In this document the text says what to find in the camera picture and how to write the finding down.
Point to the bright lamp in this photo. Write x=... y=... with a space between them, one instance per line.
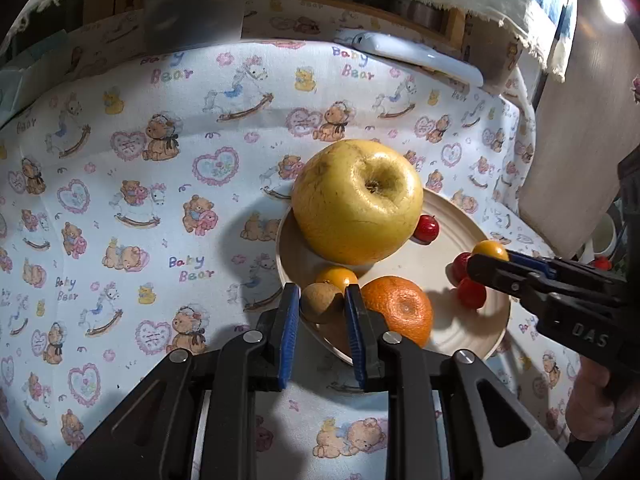
x=614 y=10

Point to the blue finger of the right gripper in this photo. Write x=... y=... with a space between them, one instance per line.
x=496 y=275
x=522 y=264

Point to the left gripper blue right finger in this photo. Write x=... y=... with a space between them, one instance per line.
x=448 y=416

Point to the small brown longan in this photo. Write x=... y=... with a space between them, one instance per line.
x=321 y=303

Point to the white rectangular device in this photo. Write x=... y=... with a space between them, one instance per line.
x=409 y=52

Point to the right hand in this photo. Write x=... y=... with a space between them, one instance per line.
x=589 y=413

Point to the red cherry tomato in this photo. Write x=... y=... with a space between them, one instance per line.
x=458 y=267
x=427 y=229
x=471 y=295

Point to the baby bear printed sheet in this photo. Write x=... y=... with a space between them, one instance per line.
x=141 y=199

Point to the wooden board panel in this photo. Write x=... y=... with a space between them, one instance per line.
x=585 y=124

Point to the small yellow-orange kumquat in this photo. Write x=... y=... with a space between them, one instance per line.
x=337 y=276

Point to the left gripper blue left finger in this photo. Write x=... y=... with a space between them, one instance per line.
x=191 y=406

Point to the orange mandarin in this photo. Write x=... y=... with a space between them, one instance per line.
x=405 y=307

